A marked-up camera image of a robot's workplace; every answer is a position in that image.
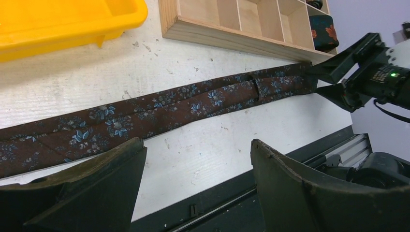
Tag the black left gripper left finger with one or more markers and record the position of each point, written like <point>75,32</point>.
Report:
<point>97,195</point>

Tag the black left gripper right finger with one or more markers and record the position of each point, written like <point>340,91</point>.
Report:
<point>297,198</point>

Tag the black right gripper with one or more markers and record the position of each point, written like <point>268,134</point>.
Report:
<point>377,77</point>

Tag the brown blue floral tie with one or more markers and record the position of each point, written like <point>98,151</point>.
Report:
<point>61,139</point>
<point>318,4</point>

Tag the black orange floral rolled tie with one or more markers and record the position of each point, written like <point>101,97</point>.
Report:
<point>323,32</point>

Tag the wooden compartment organizer box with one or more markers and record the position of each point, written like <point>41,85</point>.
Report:
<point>272,28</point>

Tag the brown blue floral rolled tie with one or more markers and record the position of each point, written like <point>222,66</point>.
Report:
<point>318,4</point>

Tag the yellow plastic tray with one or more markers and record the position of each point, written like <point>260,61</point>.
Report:
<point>33,27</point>

